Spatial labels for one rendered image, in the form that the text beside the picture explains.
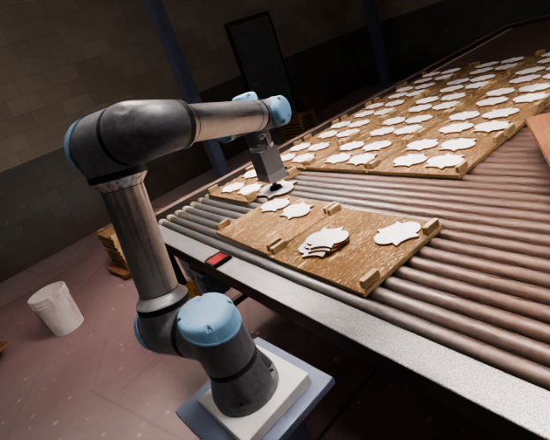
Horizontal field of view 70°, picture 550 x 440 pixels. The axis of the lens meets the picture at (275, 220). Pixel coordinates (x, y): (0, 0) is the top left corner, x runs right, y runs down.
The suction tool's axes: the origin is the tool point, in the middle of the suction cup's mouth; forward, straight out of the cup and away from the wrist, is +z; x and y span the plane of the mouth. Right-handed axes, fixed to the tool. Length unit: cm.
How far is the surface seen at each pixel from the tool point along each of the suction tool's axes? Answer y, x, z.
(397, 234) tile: -30.8, -17.3, 17.4
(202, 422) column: -37, 53, 25
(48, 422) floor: 133, 133, 112
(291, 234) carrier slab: 4.9, -1.6, 18.4
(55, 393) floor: 160, 129, 112
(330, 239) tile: -16.8, -3.6, 15.4
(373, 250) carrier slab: -29.1, -8.8, 18.4
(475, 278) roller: -57, -14, 21
